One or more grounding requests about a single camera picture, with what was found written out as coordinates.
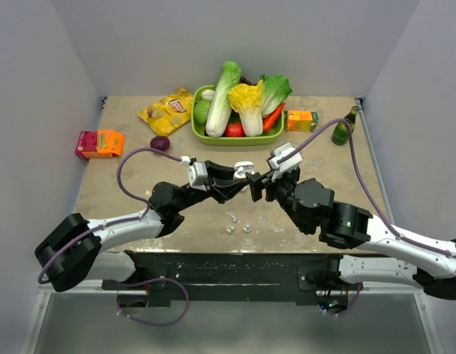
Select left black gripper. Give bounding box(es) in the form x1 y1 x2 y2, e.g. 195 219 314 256
174 161 249 212

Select white square charging case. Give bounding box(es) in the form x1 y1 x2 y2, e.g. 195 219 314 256
233 161 255 179

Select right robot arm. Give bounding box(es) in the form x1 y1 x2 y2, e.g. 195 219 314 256
246 170 456 300

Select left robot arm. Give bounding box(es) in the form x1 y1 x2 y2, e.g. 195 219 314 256
35 161 248 292

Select green plastic basket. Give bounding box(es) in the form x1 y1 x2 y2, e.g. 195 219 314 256
191 85 285 146

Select red apple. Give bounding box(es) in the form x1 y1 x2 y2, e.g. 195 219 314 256
224 122 245 138

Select green napa cabbage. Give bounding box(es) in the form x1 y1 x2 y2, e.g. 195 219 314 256
205 61 241 137

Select orange carrot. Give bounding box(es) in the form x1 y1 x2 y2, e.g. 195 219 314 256
263 103 285 133

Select orange juice carton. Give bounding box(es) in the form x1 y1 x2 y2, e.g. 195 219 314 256
286 110 319 132

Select purple red onion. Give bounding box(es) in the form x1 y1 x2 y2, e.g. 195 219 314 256
150 136 170 151

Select round green cabbage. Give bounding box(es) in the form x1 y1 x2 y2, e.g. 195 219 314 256
193 99 212 125

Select yellow napa cabbage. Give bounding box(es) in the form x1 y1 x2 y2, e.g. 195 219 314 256
228 80 263 136

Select yellow Lays chips bag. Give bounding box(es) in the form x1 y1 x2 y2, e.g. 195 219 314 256
138 86 193 136

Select white garlic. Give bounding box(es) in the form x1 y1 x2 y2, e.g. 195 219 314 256
201 89 215 102

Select green Perrier glass bottle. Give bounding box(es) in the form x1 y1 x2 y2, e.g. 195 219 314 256
331 105 360 145

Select green leafy cabbage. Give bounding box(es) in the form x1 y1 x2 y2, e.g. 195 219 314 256
260 74 292 118

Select dark red grapes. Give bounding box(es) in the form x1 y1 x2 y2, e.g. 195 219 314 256
239 76 252 86

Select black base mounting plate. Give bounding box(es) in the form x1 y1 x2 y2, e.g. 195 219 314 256
103 253 359 306

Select orange pink snack box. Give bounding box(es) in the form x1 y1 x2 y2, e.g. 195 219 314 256
75 130 125 159

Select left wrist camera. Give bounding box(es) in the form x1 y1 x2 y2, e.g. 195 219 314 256
187 162 208 192

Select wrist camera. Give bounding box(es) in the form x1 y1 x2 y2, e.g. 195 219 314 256
267 142 303 181
187 162 208 192

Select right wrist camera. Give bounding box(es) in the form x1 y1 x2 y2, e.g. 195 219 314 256
267 142 303 181

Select purple cable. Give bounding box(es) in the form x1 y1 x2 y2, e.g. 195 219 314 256
37 147 192 285
322 283 364 318
277 118 456 261
109 277 192 327

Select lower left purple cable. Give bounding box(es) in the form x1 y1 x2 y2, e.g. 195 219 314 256
109 277 192 327

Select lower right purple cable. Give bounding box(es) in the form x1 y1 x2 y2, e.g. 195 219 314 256
322 283 364 318

